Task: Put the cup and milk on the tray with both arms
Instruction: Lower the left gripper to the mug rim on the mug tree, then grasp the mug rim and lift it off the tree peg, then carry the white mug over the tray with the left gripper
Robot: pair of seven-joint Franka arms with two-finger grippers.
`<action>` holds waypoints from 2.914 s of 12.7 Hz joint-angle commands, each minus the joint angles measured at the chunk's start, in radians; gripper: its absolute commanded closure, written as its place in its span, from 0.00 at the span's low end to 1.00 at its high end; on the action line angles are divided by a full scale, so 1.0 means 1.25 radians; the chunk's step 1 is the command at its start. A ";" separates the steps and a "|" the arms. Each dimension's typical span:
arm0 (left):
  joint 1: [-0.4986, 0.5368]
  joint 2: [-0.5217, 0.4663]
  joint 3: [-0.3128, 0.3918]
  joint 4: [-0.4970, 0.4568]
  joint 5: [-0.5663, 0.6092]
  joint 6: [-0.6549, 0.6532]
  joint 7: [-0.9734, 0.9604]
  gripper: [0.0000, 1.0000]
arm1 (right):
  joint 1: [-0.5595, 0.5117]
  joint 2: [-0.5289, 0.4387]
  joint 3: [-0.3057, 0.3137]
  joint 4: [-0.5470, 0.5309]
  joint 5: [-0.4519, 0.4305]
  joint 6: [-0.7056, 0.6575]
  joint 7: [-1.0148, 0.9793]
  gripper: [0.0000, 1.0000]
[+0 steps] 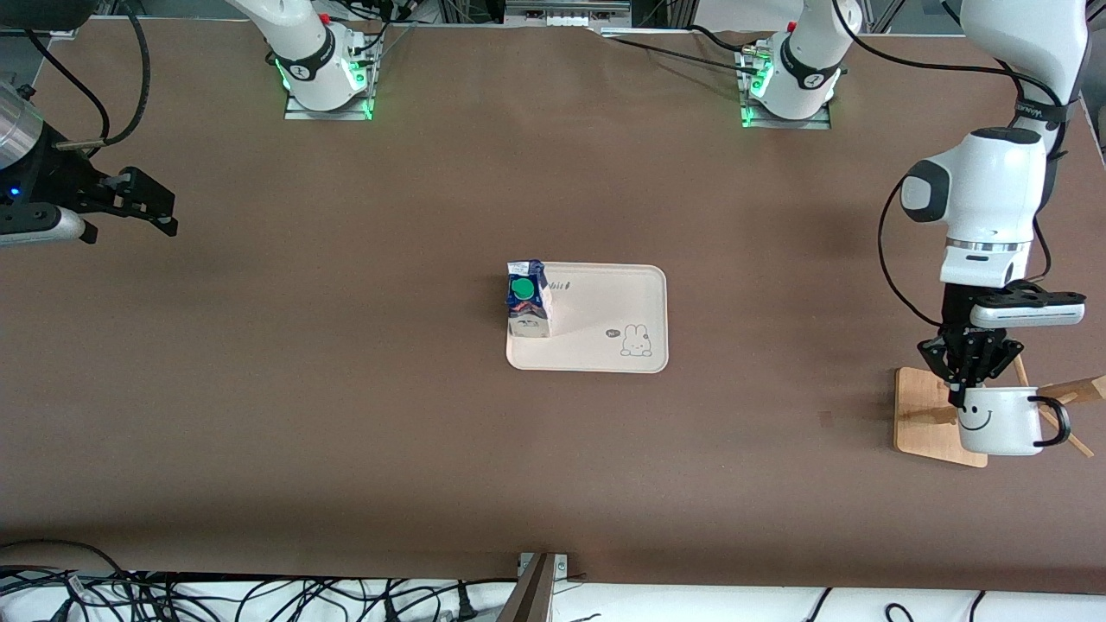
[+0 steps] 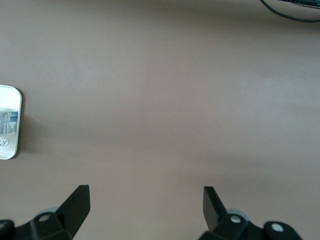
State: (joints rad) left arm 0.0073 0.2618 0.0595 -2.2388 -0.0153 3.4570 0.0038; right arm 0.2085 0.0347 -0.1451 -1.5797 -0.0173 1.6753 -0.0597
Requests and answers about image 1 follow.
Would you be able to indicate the aluminium arm base plate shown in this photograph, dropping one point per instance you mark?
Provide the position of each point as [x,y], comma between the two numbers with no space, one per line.
[816,123]
[298,112]

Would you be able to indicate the blue white milk carton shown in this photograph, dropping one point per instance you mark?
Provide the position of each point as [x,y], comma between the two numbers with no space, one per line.
[529,298]

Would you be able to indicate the white power strip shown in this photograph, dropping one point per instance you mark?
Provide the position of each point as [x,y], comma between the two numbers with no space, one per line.
[566,15]

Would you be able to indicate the wooden mug tree stand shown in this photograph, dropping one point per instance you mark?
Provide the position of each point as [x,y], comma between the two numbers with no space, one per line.
[924,432]

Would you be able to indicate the silver metal bracket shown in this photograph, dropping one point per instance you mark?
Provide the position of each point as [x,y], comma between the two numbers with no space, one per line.
[560,566]

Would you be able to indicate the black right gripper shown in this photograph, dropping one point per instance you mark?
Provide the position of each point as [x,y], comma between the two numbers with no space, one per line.
[39,177]

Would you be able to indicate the dark metal bar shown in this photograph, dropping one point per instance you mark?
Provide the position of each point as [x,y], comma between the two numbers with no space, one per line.
[529,596]

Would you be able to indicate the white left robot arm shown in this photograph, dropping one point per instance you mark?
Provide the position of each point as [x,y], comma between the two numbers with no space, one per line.
[994,190]

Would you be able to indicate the cream rabbit print tray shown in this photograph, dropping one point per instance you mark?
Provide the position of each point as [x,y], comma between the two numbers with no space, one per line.
[605,302]

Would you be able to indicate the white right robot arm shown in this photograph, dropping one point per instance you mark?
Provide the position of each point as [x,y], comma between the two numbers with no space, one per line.
[307,60]

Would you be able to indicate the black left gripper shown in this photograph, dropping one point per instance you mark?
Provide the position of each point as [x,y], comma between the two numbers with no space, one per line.
[956,310]

